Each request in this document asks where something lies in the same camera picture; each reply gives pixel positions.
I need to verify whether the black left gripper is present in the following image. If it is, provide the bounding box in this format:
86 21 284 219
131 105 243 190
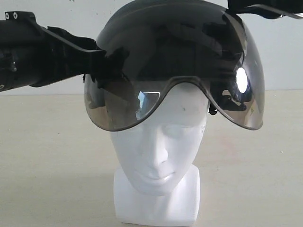
0 11 106 91

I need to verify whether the black helmet with tinted visor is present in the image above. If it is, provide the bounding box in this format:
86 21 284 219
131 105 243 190
84 0 265 131

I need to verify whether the white mannequin head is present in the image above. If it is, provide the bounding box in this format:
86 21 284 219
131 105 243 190
111 83 209 226

